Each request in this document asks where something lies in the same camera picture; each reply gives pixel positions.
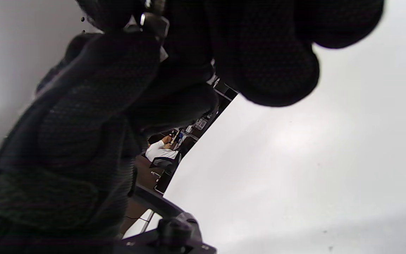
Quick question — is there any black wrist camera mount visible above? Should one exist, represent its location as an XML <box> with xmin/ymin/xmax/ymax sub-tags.
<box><xmin>113</xmin><ymin>185</ymin><xmax>217</xmax><ymax>254</ymax></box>

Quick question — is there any black office chair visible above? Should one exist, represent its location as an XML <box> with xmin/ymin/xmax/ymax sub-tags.
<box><xmin>149</xmin><ymin>154</ymin><xmax>183</xmax><ymax>177</ymax></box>

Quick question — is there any person's right hand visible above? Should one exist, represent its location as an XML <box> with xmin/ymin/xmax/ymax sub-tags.
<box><xmin>0</xmin><ymin>0</ymin><xmax>385</xmax><ymax>244</ymax></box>

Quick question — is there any cluttered background desk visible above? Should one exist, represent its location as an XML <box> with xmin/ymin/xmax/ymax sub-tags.
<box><xmin>185</xmin><ymin>75</ymin><xmax>239</xmax><ymax>141</ymax></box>

